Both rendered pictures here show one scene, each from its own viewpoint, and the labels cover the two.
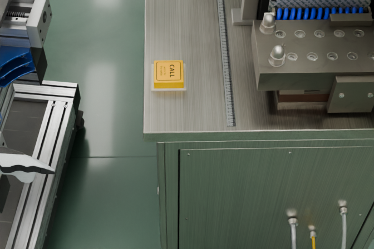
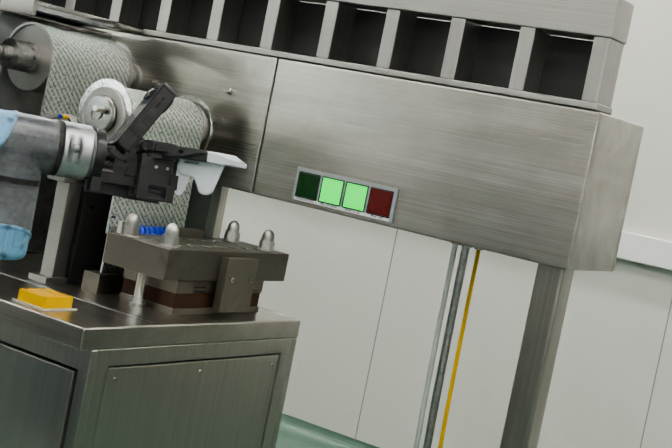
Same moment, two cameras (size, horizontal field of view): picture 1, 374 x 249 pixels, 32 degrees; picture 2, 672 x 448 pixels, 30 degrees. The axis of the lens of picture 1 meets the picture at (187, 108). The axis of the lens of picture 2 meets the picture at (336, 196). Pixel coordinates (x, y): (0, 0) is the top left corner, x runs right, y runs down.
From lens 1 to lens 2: 1.91 m
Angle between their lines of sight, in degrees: 67
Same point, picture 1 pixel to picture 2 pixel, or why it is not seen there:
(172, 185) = not seen: outside the picture
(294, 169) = (198, 409)
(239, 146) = (161, 357)
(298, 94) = (189, 293)
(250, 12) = (61, 264)
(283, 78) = (185, 259)
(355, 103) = (239, 294)
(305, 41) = not seen: hidden behind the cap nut
